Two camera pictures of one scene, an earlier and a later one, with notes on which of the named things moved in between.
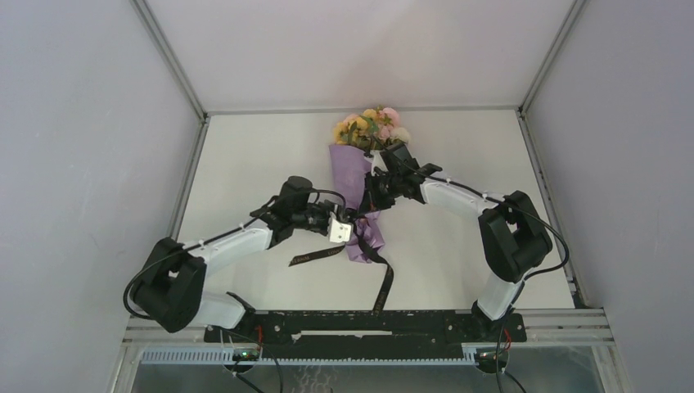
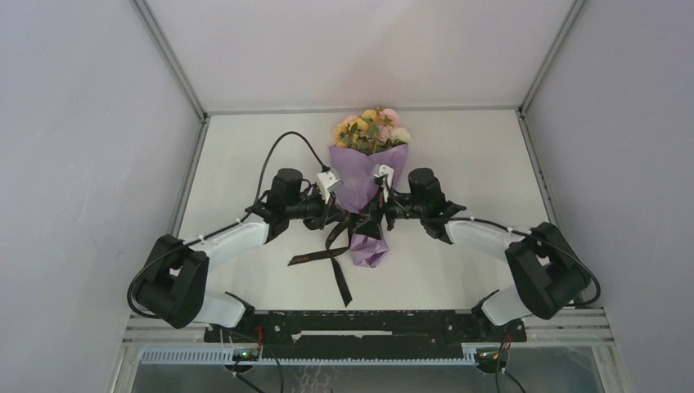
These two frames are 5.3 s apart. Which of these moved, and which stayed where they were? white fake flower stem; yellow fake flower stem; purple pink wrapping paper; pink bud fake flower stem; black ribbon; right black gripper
Moved: right black gripper; black ribbon
Stayed: pink bud fake flower stem; purple pink wrapping paper; white fake flower stem; yellow fake flower stem
